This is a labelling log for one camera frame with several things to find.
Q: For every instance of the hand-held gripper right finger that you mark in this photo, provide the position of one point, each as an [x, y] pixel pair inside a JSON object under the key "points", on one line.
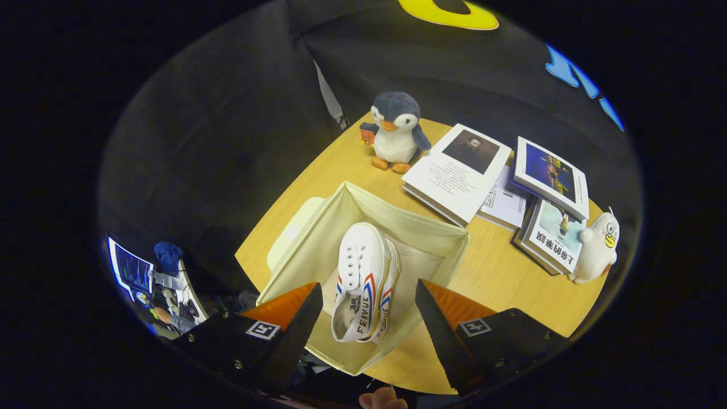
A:
{"points": [[440, 341]]}

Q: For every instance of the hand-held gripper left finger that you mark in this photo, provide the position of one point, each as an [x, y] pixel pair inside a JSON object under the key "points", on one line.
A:
{"points": [[298, 335]]}

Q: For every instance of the cream fabric storage box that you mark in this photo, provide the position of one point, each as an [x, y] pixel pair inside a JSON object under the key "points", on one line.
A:
{"points": [[420, 233]]}

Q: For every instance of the white printed booklet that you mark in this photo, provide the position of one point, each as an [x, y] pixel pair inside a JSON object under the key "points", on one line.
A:
{"points": [[502, 204]]}

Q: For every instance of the thick book with pale cover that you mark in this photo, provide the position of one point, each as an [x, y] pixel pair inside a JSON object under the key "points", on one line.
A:
{"points": [[554, 238]]}

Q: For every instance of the blue soft object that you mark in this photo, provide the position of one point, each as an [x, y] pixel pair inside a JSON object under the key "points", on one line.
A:
{"points": [[167, 255]]}

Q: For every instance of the white book with portrait cover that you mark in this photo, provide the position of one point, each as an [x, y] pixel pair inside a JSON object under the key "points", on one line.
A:
{"points": [[454, 182]]}

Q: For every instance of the white duck plush toy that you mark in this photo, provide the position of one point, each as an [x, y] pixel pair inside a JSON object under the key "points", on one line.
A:
{"points": [[593, 250]]}

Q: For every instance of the computer monitor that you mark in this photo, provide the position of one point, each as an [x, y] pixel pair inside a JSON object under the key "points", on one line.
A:
{"points": [[130, 267]]}

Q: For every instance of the book with blue photo cover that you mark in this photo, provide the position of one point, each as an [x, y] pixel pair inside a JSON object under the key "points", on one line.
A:
{"points": [[551, 173]]}

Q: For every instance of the penguin plush toy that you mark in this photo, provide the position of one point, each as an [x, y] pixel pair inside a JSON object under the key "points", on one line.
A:
{"points": [[395, 142]]}

